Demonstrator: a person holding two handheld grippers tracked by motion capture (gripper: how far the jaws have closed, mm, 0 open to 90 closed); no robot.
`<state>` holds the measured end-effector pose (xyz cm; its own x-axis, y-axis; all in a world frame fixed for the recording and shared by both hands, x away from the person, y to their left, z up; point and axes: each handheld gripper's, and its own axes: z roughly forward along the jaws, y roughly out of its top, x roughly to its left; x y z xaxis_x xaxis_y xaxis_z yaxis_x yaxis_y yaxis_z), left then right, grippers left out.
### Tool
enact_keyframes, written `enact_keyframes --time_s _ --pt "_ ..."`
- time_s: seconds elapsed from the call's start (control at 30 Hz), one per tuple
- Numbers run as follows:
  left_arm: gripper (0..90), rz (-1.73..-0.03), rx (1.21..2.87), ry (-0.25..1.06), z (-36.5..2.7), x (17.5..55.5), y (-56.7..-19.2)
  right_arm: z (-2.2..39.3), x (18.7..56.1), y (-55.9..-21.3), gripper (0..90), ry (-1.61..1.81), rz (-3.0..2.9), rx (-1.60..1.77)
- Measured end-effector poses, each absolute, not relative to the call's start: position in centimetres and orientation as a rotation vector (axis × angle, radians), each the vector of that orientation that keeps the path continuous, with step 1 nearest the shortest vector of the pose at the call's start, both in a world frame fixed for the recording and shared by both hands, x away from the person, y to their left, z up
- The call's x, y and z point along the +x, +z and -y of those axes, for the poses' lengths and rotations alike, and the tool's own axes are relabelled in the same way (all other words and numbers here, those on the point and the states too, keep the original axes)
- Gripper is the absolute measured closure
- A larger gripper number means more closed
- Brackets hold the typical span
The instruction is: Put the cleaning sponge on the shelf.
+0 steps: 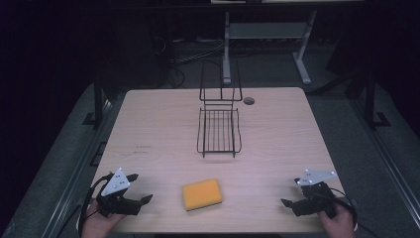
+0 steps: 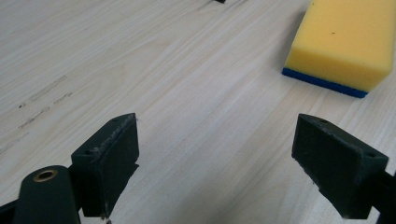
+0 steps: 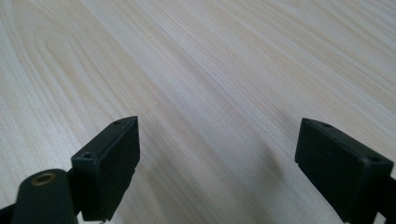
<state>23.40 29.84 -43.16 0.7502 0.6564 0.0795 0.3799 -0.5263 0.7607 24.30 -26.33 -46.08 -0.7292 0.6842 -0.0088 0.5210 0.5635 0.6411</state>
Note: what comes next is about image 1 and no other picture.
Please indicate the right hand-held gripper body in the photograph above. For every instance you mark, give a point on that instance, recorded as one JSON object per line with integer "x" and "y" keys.
{"x": 315, "y": 201}

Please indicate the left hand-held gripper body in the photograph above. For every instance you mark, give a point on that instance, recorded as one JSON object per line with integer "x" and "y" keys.
{"x": 114, "y": 185}

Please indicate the yellow sponge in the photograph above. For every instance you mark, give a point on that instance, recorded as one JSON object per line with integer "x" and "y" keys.
{"x": 202, "y": 194}

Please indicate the person's right hand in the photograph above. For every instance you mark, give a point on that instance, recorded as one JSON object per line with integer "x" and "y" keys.
{"x": 341, "y": 226}

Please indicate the person's left hand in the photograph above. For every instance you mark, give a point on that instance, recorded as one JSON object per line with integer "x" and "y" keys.
{"x": 97, "y": 226}

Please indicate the grey metal stand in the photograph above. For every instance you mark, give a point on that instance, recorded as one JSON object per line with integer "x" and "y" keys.
{"x": 264, "y": 30}

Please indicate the black metal post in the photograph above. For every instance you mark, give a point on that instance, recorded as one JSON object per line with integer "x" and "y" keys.
{"x": 98, "y": 99}
{"x": 369, "y": 99}

